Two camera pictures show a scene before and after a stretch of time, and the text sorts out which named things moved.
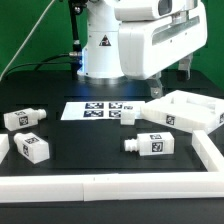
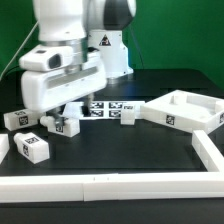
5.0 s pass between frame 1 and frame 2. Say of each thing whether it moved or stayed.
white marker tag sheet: stayed
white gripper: moved
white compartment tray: stayed
